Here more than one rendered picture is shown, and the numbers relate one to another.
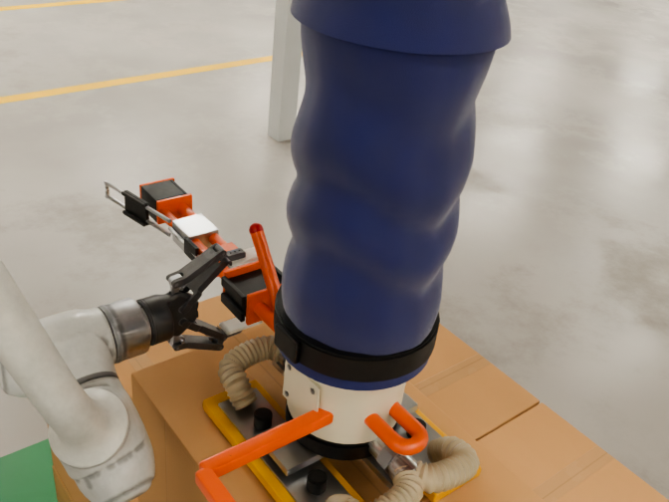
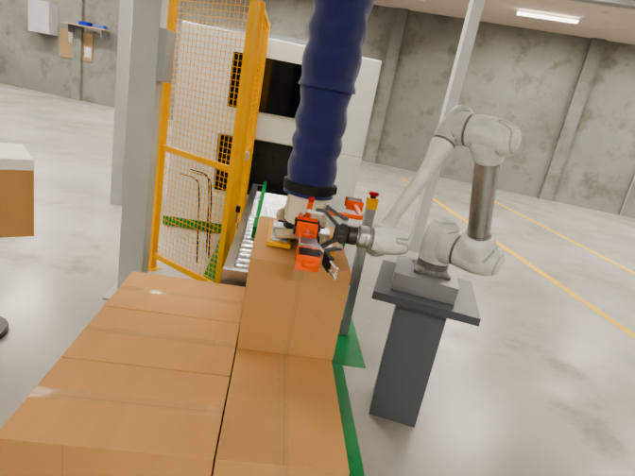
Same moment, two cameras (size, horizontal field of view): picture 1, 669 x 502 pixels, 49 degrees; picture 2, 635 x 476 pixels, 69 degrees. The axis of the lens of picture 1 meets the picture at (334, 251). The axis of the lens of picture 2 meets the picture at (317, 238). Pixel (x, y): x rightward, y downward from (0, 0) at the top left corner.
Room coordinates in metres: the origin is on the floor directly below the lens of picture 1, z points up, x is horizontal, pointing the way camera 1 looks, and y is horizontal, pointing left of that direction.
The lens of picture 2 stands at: (2.39, 1.15, 1.58)
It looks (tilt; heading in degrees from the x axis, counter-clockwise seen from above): 17 degrees down; 215
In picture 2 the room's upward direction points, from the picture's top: 11 degrees clockwise
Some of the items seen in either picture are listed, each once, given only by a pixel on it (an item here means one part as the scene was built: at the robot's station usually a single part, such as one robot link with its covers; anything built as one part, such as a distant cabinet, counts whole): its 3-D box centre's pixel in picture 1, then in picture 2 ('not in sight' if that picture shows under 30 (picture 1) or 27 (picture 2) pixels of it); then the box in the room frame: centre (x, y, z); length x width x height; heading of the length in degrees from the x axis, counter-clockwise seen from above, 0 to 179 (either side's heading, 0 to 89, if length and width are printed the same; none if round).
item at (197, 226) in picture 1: (195, 234); (307, 246); (1.16, 0.26, 1.07); 0.07 x 0.07 x 0.04; 41
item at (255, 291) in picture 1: (256, 291); (306, 227); (1.00, 0.12, 1.08); 0.10 x 0.08 x 0.06; 131
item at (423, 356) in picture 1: (354, 317); (310, 185); (0.80, -0.04, 1.19); 0.23 x 0.23 x 0.04
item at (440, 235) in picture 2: not in sight; (441, 240); (0.23, 0.39, 1.00); 0.18 x 0.16 x 0.22; 86
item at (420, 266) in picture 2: not in sight; (431, 263); (0.21, 0.36, 0.86); 0.22 x 0.18 x 0.06; 29
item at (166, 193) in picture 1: (165, 200); (307, 259); (1.26, 0.35, 1.08); 0.08 x 0.07 x 0.05; 41
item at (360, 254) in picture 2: not in sight; (357, 268); (-0.22, -0.29, 0.50); 0.07 x 0.07 x 1.00; 42
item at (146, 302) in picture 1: (168, 315); (345, 233); (0.90, 0.25, 1.08); 0.09 x 0.07 x 0.08; 131
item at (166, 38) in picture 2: not in sight; (165, 56); (0.59, -1.46, 1.62); 0.20 x 0.05 x 0.30; 42
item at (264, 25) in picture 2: not in sight; (248, 144); (-0.51, -1.77, 1.05); 1.17 x 0.10 x 2.10; 42
